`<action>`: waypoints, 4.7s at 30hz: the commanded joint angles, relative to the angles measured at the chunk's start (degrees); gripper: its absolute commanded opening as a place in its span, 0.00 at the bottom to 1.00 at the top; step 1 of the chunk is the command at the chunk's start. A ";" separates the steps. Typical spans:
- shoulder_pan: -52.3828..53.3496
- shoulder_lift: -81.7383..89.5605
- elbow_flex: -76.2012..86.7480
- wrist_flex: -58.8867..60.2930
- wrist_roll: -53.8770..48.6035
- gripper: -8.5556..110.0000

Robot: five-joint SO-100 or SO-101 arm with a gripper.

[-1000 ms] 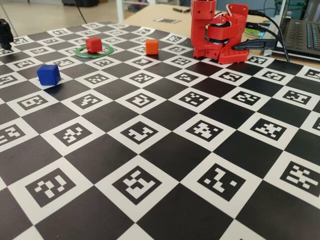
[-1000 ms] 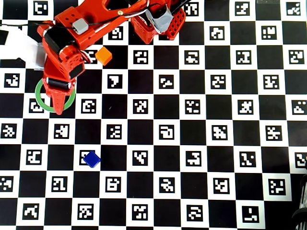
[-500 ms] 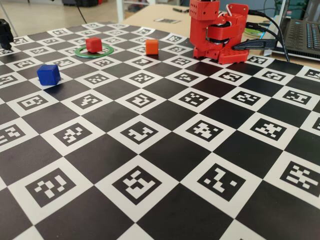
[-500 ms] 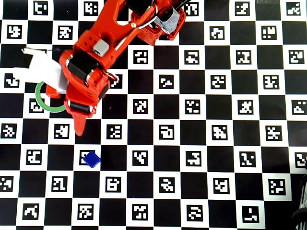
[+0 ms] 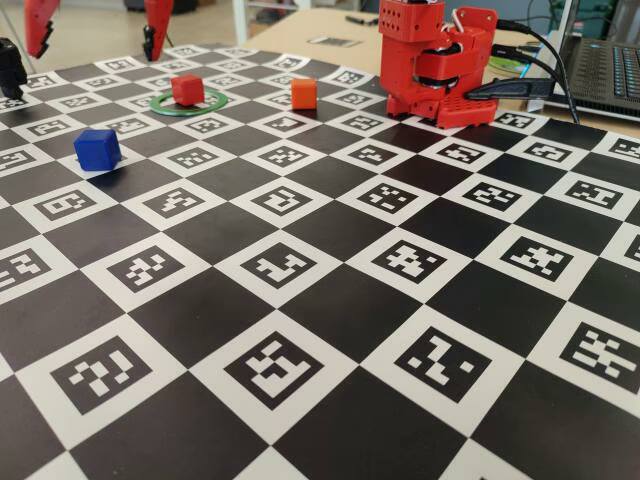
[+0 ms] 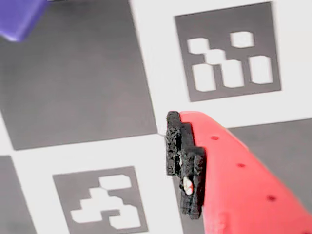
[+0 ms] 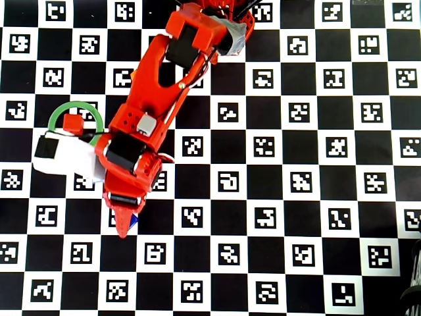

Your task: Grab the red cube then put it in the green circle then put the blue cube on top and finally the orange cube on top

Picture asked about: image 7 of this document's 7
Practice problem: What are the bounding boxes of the red gripper black motors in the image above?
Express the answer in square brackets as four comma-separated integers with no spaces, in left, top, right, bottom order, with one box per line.
[95,133,175,240]

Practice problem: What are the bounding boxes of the red cube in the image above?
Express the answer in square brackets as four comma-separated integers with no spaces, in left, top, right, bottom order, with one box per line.
[62,113,85,136]

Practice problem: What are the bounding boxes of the red perforated robot base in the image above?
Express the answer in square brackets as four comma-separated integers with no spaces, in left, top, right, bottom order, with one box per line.
[200,0,257,40]

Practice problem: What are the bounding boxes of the black white marker checkerboard mat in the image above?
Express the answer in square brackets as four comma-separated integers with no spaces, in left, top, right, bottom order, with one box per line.
[0,0,421,316]

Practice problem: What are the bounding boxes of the black ribbed object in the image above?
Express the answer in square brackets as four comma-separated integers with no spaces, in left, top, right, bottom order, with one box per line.
[400,239,421,316]

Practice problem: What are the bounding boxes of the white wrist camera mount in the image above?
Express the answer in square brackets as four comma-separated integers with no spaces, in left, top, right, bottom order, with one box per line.
[32,130,108,184]

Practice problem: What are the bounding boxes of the green flat ring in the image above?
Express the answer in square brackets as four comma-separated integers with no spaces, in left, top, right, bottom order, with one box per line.
[47,101,105,145]

